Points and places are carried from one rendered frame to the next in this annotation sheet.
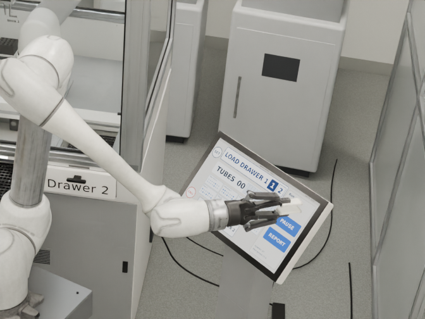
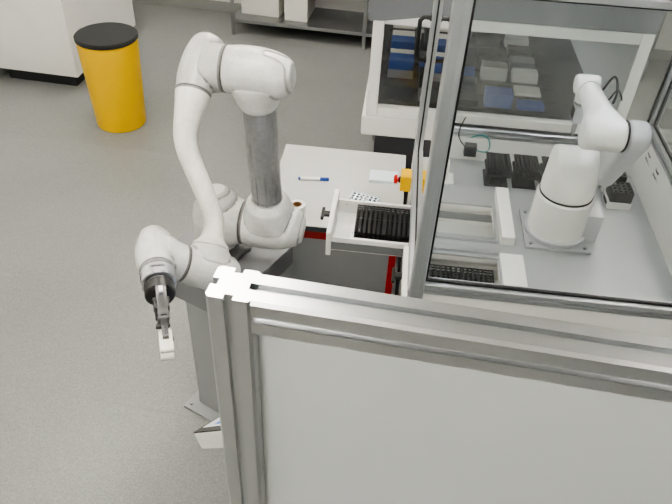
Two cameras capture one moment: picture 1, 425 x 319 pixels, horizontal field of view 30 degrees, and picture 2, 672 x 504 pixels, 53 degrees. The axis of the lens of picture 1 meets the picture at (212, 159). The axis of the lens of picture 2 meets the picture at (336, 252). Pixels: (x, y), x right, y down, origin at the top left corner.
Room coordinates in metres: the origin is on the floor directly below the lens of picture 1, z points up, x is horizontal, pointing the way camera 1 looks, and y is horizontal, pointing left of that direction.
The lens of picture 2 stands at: (2.33, -1.24, 2.45)
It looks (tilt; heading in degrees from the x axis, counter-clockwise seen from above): 40 degrees down; 93
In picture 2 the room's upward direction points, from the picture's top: 3 degrees clockwise
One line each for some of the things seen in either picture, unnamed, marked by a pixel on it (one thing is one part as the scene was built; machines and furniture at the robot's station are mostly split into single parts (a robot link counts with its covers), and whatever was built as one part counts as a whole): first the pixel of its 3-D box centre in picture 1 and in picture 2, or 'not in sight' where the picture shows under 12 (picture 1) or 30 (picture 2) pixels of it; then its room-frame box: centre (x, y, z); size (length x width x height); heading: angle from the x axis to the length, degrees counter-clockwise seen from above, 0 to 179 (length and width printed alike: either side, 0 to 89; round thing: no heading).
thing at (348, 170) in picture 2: not in sight; (335, 250); (2.18, 1.23, 0.38); 0.62 x 0.58 x 0.76; 89
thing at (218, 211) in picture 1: (215, 214); (158, 278); (1.81, -0.03, 1.29); 0.09 x 0.06 x 0.09; 21
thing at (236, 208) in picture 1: (239, 212); (160, 298); (1.84, -0.09, 1.29); 0.09 x 0.07 x 0.08; 111
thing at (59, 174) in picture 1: (78, 181); (403, 283); (2.47, 0.50, 0.87); 0.29 x 0.02 x 0.11; 89
